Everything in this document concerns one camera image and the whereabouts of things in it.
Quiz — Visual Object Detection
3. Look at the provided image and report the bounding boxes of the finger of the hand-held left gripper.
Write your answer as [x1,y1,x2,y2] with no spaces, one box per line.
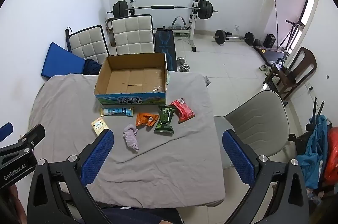
[0,122,14,142]
[17,124,46,150]

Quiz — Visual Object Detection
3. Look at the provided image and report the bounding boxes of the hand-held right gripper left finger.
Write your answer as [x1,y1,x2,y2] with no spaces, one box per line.
[26,129,114,224]

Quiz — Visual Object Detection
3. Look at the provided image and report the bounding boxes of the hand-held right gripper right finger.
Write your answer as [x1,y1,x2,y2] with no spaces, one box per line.
[222,129,310,224]

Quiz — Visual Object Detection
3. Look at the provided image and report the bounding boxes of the yellow packet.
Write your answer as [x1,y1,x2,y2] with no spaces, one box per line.
[91,117,110,137]

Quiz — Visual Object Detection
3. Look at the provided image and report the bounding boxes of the purple sock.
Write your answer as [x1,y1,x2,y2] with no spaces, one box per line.
[123,124,140,152]

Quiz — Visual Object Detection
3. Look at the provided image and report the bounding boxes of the blue and white packet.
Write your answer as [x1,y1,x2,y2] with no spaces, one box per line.
[100,106,134,117]

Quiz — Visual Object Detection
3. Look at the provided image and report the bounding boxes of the orange packet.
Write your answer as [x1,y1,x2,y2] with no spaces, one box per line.
[136,112,160,132]

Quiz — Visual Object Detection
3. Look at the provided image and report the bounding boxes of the red packet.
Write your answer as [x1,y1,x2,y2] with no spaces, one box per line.
[170,98,195,124]

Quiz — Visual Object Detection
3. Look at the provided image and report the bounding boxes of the green packet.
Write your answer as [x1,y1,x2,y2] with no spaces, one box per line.
[154,105,175,134]

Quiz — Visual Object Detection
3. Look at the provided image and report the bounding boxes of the cardboard box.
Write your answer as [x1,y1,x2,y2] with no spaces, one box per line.
[94,53,169,106]

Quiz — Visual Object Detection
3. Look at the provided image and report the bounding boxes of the person's left forearm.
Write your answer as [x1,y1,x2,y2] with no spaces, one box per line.
[0,184,28,224]

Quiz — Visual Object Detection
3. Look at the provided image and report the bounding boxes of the grey plastic chair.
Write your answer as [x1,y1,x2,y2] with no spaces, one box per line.
[213,90,291,169]

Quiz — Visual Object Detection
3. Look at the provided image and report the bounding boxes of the grey tablecloth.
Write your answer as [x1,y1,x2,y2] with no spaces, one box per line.
[28,71,226,209]

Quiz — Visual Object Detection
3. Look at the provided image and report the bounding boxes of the person's dark clothing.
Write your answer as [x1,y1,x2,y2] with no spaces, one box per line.
[100,206,183,224]

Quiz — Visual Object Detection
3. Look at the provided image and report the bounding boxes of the blue jacket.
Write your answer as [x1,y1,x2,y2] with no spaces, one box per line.
[297,115,329,189]

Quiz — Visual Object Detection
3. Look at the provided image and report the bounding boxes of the blue foam mat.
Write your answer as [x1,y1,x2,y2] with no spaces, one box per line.
[41,42,86,79]

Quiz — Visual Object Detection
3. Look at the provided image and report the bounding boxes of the dark blue cloth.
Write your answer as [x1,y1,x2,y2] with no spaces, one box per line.
[84,59,102,76]

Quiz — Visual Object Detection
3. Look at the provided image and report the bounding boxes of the black poles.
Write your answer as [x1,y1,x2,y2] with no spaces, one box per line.
[311,98,326,124]

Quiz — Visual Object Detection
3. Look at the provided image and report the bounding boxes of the red bag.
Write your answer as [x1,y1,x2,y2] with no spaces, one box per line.
[324,127,338,189]

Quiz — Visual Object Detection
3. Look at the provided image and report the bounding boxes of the white padded chair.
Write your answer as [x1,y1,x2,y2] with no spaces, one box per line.
[66,25,110,65]
[111,14,155,56]

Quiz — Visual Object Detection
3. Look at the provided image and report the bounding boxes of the black treadmill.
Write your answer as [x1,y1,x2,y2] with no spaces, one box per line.
[253,45,289,66]

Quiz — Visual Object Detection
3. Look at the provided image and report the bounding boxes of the dark wooden chair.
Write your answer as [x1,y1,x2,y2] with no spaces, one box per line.
[263,47,318,102]

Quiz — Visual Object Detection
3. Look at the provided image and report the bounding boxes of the black speaker box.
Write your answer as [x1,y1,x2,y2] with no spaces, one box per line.
[263,34,277,48]

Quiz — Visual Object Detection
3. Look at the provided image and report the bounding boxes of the short barbell with black plates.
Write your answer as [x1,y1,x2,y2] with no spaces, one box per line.
[212,29,255,45]

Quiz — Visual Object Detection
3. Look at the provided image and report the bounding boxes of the black weight bench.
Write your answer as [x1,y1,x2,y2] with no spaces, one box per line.
[154,30,177,72]

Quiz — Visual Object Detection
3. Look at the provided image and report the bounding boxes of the white barbell rack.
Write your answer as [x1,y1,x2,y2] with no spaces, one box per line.
[128,0,204,52]

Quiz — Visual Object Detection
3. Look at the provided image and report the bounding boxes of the long barbell with black plates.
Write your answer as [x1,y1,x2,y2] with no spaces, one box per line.
[107,0,218,20]

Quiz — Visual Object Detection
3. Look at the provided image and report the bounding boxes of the window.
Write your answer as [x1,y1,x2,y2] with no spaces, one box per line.
[300,0,317,27]

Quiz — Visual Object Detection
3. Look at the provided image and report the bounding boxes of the grey cable row handle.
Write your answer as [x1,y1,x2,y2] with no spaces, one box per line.
[173,16,187,29]

